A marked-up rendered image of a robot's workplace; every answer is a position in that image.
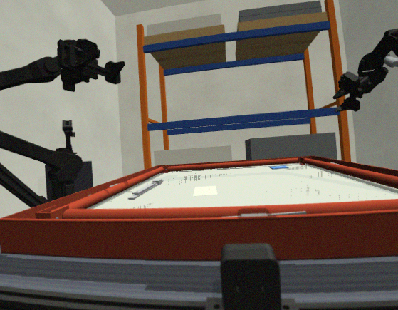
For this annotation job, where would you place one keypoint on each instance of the white rectangular label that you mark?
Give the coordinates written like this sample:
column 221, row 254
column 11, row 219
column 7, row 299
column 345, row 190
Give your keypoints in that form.
column 210, row 190

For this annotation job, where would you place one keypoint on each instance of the reddish-brown table edge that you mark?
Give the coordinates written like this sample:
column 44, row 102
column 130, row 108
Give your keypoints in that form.
column 292, row 237

